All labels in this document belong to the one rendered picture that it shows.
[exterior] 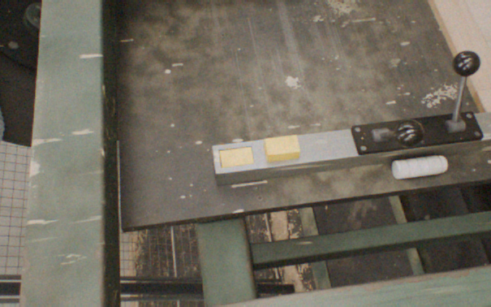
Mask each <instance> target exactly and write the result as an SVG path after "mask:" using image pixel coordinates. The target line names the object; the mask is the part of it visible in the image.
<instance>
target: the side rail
mask: <svg viewBox="0 0 491 307"><path fill-rule="evenodd" d="M206 307H491V264H490V265H483V266H473V267H466V268H461V269H454V270H444V271H438V272H431V273H426V275H423V274H420V275H413V276H408V277H402V278H396V279H385V280H379V281H373V282H367V283H356V284H350V285H344V286H338V287H332V288H322V289H316V290H310V292H298V293H292V294H286V295H281V296H270V297H264V298H258V299H252V300H246V301H235V303H229V304H223V305H212V306H206Z"/></svg>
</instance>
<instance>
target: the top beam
mask: <svg viewBox="0 0 491 307"><path fill-rule="evenodd" d="M34 110H35V116H33V128H32V152H31V164H30V176H29V188H28V211H26V223H25V236H24V259H23V270H22V281H21V283H20V295H19V307H121V286H120V250H119V214H118V145H117V110H116V75H115V39H114V4H113V0H42V9H41V32H40V45H39V57H38V69H37V92H36V104H34Z"/></svg>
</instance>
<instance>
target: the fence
mask: <svg viewBox="0 0 491 307"><path fill-rule="evenodd" d="M475 117H476V120H477V122H478V124H479V126H480V130H481V131H482V132H483V133H484V137H483V139H481V141H470V142H463V143H455V144H448V145H435V146H428V147H421V148H414V149H401V151H394V152H386V153H373V154H366V155H358V154H357V151H356V147H355V142H354V140H353V136H352V133H351V129H349V130H342V131H335V132H321V133H313V134H306V135H299V136H297V137H298V142H299V147H300V155H299V158H292V159H286V160H278V161H271V162H267V159H266V155H265V140H263V141H249V142H242V143H234V144H227V145H214V146H212V149H213V164H214V171H215V178H216V185H224V184H230V183H237V182H244V181H252V180H258V179H271V178H278V177H284V176H292V175H304V174H312V172H318V171H332V170H338V169H345V168H352V167H359V166H372V165H379V164H386V163H393V162H394V160H401V159H407V158H421V157H427V156H434V155H436V156H440V155H441V156H448V155H454V154H468V153H475V152H481V151H489V150H491V112H487V113H479V114H475ZM246 147H252V154H253V159H254V164H250V165H243V166H231V167H223V168H222V167H221V160H220V151H225V149H238V148H246Z"/></svg>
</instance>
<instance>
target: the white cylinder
mask: <svg viewBox="0 0 491 307"><path fill-rule="evenodd" d="M447 167H448V163H446V159H445V158H444V157H442V156H441V155H440V156H436V155H434V156H427V157H421V158H407V159H401V160H394V162H393V165H392V170H393V174H394V177H395V178H396V179H405V178H411V177H418V176H425V175H438V174H440V173H444V172H445V171H446V168H447Z"/></svg>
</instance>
